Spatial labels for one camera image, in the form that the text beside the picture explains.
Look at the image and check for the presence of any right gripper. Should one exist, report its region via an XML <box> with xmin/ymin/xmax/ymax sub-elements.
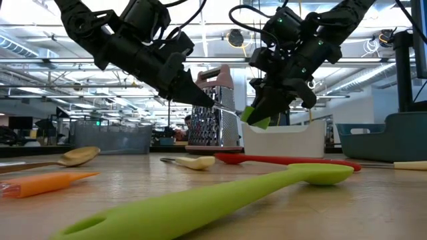
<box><xmin>246</xmin><ymin>33</ymin><xmax>343</xmax><ymax>126</ymax></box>

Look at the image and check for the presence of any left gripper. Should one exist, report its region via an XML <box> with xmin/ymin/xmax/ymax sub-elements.
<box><xmin>99</xmin><ymin>33</ymin><xmax>216</xmax><ymax>109</ymax></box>

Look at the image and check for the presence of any green silicone spatula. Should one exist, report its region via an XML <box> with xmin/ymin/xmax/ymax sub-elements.
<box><xmin>213</xmin><ymin>102</ymin><xmax>272</xmax><ymax>131</ymax></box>

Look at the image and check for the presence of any steel box grater pink handle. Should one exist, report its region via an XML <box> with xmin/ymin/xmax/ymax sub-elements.
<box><xmin>185</xmin><ymin>64</ymin><xmax>245</xmax><ymax>155</ymax></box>

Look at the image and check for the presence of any lime green silicone spoon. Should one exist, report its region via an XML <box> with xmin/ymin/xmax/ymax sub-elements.
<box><xmin>49</xmin><ymin>163</ymin><xmax>354</xmax><ymax>240</ymax></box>

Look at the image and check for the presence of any orange silicone spatula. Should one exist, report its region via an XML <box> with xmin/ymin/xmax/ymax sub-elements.
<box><xmin>0</xmin><ymin>171</ymin><xmax>100</xmax><ymax>200</ymax></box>

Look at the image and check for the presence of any person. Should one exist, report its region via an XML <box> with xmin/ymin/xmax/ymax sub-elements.
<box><xmin>175</xmin><ymin>115</ymin><xmax>193</xmax><ymax>143</ymax></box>

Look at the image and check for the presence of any black box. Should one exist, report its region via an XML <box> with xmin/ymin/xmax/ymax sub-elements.
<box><xmin>270</xmin><ymin>109</ymin><xmax>290</xmax><ymax>127</ymax></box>

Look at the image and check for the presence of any long ceiling light bar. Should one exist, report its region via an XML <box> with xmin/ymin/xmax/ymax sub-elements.
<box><xmin>0</xmin><ymin>57</ymin><xmax>416</xmax><ymax>64</ymax></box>

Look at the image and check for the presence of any white plastic bin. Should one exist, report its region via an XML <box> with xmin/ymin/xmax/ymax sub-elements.
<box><xmin>242</xmin><ymin>119</ymin><xmax>327</xmax><ymax>159</ymax></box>

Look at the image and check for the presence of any red silicone spoon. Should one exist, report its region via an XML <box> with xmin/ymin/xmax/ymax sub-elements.
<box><xmin>215</xmin><ymin>153</ymin><xmax>363</xmax><ymax>173</ymax></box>

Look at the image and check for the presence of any grey translucent plastic bin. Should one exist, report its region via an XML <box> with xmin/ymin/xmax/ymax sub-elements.
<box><xmin>71</xmin><ymin>119</ymin><xmax>155</xmax><ymax>155</ymax></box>

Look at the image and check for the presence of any teal plastic bin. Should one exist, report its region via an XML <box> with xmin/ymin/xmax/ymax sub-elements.
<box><xmin>336</xmin><ymin>111</ymin><xmax>427</xmax><ymax>163</ymax></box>

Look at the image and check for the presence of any black monitor stand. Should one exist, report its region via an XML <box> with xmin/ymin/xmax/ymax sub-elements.
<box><xmin>392</xmin><ymin>29</ymin><xmax>416</xmax><ymax>113</ymax></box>

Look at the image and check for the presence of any monitor screen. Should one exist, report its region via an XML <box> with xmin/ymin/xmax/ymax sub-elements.
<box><xmin>410</xmin><ymin>0</ymin><xmax>427</xmax><ymax>80</ymax></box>

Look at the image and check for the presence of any black background monitor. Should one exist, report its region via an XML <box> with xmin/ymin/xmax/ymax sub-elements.
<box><xmin>8</xmin><ymin>116</ymin><xmax>34</xmax><ymax>131</ymax></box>

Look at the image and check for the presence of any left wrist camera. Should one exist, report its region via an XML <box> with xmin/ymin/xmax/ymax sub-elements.
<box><xmin>156</xmin><ymin>31</ymin><xmax>196</xmax><ymax>59</ymax></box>

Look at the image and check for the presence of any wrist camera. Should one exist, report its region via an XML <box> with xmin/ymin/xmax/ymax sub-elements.
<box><xmin>262</xmin><ymin>5</ymin><xmax>305</xmax><ymax>47</ymax></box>
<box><xmin>156</xmin><ymin>31</ymin><xmax>196</xmax><ymax>59</ymax></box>

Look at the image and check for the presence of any black ceiling cable reel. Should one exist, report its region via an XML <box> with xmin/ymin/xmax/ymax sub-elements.
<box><xmin>228</xmin><ymin>29</ymin><xmax>246</xmax><ymax>49</ymax></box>
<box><xmin>378</xmin><ymin>29</ymin><xmax>396</xmax><ymax>44</ymax></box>

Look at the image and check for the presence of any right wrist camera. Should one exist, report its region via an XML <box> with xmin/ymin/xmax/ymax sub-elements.
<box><xmin>262</xmin><ymin>5</ymin><xmax>305</xmax><ymax>47</ymax></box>

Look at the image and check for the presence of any black blade knife cream handle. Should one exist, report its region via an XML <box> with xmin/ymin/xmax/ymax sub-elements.
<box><xmin>159</xmin><ymin>155</ymin><xmax>216</xmax><ymax>172</ymax></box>

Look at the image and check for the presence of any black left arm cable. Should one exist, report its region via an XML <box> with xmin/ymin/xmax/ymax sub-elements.
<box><xmin>146</xmin><ymin>0</ymin><xmax>208</xmax><ymax>46</ymax></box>

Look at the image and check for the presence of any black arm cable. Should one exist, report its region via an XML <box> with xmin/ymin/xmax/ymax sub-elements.
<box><xmin>228</xmin><ymin>4</ymin><xmax>284</xmax><ymax>47</ymax></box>
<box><xmin>146</xmin><ymin>0</ymin><xmax>208</xmax><ymax>46</ymax></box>

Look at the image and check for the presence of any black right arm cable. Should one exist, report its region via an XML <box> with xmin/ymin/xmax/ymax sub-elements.
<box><xmin>228</xmin><ymin>4</ymin><xmax>284</xmax><ymax>47</ymax></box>

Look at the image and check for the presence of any black table frame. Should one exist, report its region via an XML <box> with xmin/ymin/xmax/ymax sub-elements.
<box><xmin>0</xmin><ymin>143</ymin><xmax>343</xmax><ymax>158</ymax></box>

